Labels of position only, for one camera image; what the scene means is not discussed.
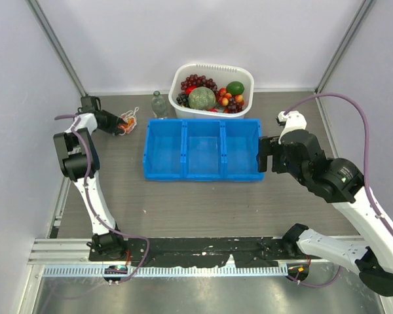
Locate dark grape bunch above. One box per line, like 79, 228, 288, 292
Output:
176, 92, 190, 108

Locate right blue bin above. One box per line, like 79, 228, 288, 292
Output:
223, 119, 264, 182

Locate white cable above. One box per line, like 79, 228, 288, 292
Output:
120, 106, 140, 131

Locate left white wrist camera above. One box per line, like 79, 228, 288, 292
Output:
70, 113, 98, 134

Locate green mango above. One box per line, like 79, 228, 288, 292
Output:
226, 81, 245, 96

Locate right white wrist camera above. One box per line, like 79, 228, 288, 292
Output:
276, 111, 307, 142

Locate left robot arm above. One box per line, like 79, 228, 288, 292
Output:
53, 96, 126, 261

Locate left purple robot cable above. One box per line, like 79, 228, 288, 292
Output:
54, 113, 151, 284

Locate white slotted cable duct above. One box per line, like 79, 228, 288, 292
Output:
43, 264, 288, 278

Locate aluminium frame rail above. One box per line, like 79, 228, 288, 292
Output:
28, 237, 96, 265

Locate red yellow peaches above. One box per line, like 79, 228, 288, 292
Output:
216, 88, 244, 114

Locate left blue bin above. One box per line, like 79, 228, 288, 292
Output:
142, 119, 183, 181

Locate green melon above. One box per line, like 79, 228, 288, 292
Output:
189, 87, 216, 111

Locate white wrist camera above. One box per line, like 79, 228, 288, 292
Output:
276, 111, 307, 142
70, 113, 98, 134

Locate clear glass bottle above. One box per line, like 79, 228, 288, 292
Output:
151, 90, 168, 119

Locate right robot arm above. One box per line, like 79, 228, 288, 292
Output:
257, 130, 393, 297

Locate white plastic basket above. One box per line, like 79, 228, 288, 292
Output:
168, 63, 254, 119

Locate red grape bunch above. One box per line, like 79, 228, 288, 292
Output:
180, 74, 218, 92

